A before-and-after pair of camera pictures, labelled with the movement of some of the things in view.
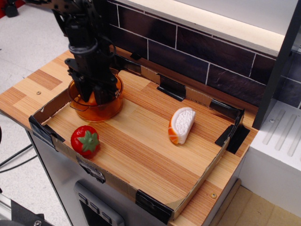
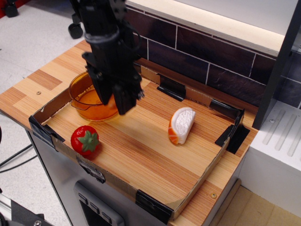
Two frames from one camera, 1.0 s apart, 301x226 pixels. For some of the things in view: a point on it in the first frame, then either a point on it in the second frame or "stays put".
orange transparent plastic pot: [91, 110] stays put
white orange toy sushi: [180, 124] stays put
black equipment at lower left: [21, 216] stays put
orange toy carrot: [91, 101] to [111, 108]
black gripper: [92, 64] to [112, 58]
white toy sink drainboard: [271, 170] stays put
